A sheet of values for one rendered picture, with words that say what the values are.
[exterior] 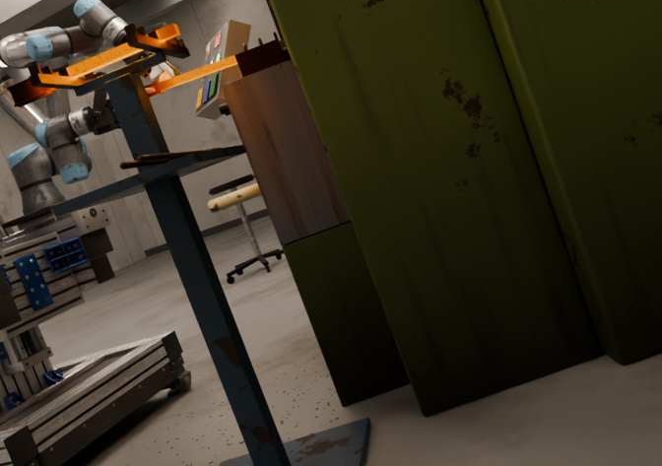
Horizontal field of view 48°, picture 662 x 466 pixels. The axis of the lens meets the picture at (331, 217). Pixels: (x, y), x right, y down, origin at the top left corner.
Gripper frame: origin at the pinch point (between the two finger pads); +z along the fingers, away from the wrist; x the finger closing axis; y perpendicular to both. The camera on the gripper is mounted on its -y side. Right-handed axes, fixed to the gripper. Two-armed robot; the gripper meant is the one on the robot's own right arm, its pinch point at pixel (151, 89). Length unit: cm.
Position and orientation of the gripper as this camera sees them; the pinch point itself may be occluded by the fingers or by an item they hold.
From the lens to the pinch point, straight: 222.3
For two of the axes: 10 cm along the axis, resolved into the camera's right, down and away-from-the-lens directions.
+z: 9.4, -3.3, -0.4
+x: -0.1, 0.9, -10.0
